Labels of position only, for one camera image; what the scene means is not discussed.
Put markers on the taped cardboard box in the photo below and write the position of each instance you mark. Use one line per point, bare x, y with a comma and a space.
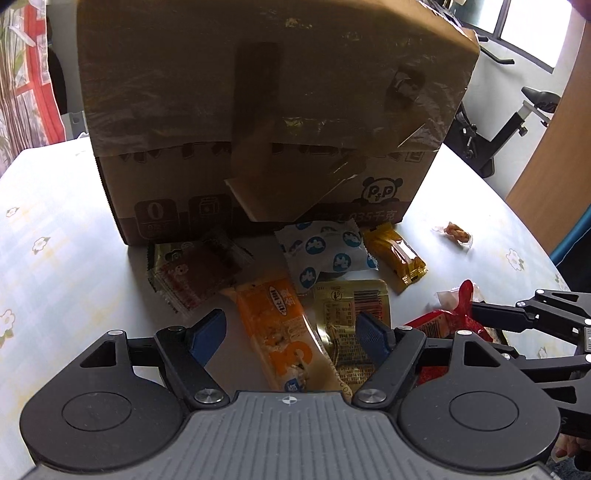
231, 92

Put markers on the red snack packet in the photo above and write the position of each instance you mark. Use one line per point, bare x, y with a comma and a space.
436, 323

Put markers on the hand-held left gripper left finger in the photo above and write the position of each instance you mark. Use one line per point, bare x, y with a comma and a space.
207, 333

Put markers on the small clear twist snack packet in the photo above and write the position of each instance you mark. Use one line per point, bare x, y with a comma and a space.
455, 233

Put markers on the white blue-dotted snack packet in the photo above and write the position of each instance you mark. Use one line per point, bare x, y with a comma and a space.
323, 249

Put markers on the green-edged clear snack packet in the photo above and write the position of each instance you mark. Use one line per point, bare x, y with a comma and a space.
198, 277

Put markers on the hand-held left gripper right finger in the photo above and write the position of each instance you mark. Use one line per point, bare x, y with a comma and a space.
372, 336

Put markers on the black exercise bike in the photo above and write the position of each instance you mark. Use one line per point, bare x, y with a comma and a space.
503, 129

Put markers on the small yellow snack packet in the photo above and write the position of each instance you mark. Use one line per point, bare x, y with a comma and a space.
392, 254

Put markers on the orange snack packet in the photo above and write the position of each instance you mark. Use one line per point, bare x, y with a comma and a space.
277, 323

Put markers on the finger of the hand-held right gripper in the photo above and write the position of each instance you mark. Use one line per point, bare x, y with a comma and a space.
554, 364
531, 314

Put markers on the window with dark frame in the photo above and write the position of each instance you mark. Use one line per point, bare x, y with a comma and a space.
531, 32

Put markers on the printed curtain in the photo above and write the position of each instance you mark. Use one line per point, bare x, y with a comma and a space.
18, 92

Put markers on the wooden panel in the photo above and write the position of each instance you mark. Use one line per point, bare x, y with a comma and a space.
554, 161

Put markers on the gold snack packet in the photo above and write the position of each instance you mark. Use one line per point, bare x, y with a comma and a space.
341, 304

